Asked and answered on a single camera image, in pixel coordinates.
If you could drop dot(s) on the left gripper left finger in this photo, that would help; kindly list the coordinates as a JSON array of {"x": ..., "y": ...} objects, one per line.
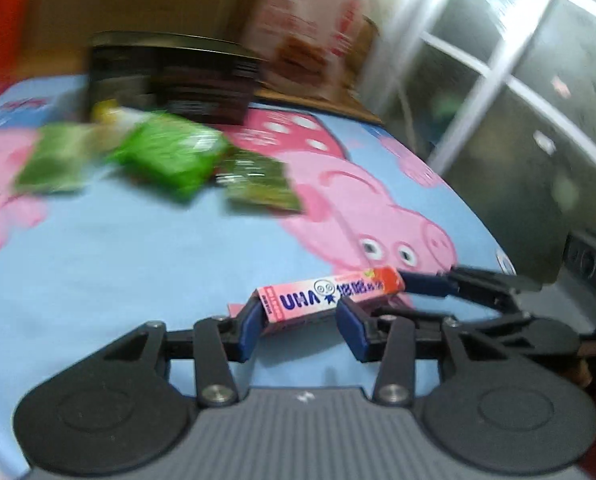
[{"x": 132, "y": 401}]

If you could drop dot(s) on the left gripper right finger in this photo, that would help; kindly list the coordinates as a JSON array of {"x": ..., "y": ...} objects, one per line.
[{"x": 490, "y": 407}]

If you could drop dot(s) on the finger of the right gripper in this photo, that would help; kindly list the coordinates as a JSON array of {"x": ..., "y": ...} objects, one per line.
[
  {"x": 438, "y": 285},
  {"x": 412, "y": 314}
]

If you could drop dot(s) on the pink candy stick box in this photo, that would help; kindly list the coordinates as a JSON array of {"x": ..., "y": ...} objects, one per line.
[{"x": 290, "y": 305}]

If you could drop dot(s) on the dark green snack packet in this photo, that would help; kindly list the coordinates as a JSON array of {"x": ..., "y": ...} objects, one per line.
[{"x": 255, "y": 179}]

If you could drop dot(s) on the bright green snack bag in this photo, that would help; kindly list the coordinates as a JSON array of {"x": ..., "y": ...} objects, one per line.
[{"x": 172, "y": 153}]

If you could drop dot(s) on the pale green snack packet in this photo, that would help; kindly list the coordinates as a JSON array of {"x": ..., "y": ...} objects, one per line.
[{"x": 60, "y": 159}]

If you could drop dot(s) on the Peppa Pig blue bedsheet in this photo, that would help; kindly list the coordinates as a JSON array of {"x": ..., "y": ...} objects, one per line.
[{"x": 115, "y": 256}]

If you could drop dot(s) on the pink fried twist snack bag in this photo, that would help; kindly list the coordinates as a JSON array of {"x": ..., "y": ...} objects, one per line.
[{"x": 314, "y": 49}]

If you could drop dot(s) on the yellow snack packet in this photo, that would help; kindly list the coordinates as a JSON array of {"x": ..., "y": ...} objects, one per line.
[{"x": 110, "y": 113}]

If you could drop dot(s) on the black sheep wool box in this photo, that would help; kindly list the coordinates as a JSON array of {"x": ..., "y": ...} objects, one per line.
[{"x": 203, "y": 79}]

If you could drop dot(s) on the wooden headboard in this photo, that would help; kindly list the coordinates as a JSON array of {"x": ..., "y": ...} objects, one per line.
[{"x": 57, "y": 32}]

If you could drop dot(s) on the white window frame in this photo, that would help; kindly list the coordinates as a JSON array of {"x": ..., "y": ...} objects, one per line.
[{"x": 499, "y": 96}]

